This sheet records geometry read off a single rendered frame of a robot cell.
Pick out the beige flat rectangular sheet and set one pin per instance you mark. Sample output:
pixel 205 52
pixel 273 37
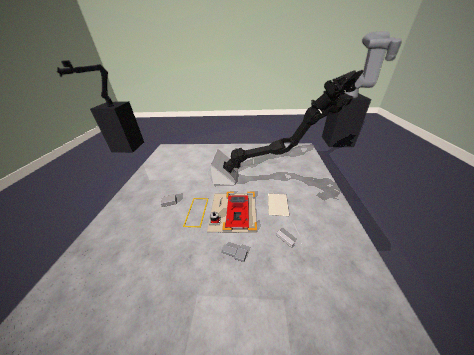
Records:
pixel 277 204

